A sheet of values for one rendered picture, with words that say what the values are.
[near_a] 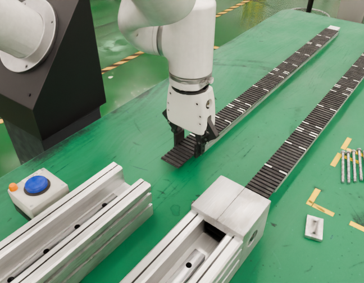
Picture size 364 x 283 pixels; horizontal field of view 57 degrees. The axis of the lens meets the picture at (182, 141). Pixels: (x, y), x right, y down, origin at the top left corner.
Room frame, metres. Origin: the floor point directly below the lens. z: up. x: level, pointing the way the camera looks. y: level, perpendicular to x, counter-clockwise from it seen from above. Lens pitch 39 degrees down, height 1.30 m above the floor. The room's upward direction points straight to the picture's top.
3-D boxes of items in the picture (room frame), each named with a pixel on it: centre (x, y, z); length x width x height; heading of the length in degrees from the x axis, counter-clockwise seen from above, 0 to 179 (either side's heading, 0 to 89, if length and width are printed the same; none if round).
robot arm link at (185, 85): (0.59, -0.02, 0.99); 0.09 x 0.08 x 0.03; 52
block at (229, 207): (0.38, -0.07, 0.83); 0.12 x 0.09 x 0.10; 52
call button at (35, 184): (0.44, 0.27, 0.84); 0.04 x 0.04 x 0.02
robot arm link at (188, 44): (0.60, -0.01, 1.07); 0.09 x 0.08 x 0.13; 69
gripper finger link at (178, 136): (0.62, 0.02, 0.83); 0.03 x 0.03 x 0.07; 52
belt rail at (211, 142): (0.99, -0.33, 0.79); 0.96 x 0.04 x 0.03; 142
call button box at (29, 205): (0.43, 0.26, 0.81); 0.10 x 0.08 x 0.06; 52
